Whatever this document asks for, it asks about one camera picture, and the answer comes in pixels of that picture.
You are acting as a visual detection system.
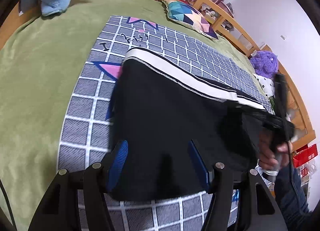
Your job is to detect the black sweatpants with white stripe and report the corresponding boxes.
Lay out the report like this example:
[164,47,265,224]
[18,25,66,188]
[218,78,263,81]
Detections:
[111,47,268,201]

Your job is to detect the dark blue sleeve forearm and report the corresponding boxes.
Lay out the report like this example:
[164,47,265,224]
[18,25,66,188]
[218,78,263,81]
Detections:
[274,165,312,230]

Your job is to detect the person's right hand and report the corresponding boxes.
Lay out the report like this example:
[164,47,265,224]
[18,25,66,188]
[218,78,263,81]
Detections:
[258,130,293,171]

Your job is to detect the red box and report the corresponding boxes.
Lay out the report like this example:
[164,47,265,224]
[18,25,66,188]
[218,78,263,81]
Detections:
[293,144,318,168]

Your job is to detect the white black-flower pillow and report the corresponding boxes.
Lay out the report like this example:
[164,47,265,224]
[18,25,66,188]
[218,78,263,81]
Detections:
[253,74,274,97]

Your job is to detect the grey checked star blanket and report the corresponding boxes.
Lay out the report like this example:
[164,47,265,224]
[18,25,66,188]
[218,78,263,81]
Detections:
[58,16,272,230]

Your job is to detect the purple fluffy plush toy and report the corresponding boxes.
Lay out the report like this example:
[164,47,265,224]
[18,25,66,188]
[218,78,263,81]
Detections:
[249,50,279,79]

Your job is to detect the green plush bed cover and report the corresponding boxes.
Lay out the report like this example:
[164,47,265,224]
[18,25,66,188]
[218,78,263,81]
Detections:
[1,0,269,230]

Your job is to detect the colourful geometric cushion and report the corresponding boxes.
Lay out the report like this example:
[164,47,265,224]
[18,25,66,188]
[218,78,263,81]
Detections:
[162,0,219,40]

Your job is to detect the wooden bed frame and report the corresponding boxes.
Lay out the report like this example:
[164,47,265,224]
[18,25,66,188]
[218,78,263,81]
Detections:
[1,0,316,151]

